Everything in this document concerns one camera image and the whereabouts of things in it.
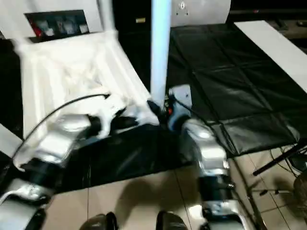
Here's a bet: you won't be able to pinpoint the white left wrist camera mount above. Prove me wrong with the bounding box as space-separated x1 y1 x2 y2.
94 105 128 139

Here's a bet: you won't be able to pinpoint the black left robot foot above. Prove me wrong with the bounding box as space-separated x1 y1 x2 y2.
80 212 118 230

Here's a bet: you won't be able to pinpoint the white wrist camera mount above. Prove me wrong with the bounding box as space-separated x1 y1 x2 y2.
166 83 192 127
94 105 128 139

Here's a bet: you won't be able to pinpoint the metal stand frame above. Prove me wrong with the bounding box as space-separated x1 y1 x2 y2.
247 177 307 230

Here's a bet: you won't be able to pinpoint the white plastic table leg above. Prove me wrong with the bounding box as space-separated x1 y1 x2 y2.
0 123 24 159
97 0 115 32
149 0 172 101

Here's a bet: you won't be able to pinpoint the black floor cables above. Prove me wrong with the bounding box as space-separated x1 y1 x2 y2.
268 145 307 175

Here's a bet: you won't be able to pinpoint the white plastic table top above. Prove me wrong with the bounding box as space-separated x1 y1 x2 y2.
13 30 160 171

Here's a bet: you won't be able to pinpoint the white flat board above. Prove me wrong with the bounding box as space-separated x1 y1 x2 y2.
234 20 307 93

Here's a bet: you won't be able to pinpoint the black work mat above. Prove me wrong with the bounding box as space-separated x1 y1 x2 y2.
0 23 300 195

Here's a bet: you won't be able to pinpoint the black right robot foot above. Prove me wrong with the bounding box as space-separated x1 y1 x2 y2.
157 210 188 230

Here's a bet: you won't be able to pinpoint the black device with red light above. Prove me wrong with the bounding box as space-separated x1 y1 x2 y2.
227 8 307 17

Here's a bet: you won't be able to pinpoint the black pole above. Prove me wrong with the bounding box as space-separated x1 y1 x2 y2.
253 143 307 177

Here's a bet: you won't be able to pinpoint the white cabinet with glass doors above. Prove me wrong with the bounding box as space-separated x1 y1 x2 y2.
0 0 101 39

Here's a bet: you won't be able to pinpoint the black robot foot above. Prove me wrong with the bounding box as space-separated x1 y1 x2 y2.
80 212 118 230
157 210 188 230

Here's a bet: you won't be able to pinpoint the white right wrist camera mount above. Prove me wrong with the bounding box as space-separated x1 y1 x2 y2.
166 83 192 127

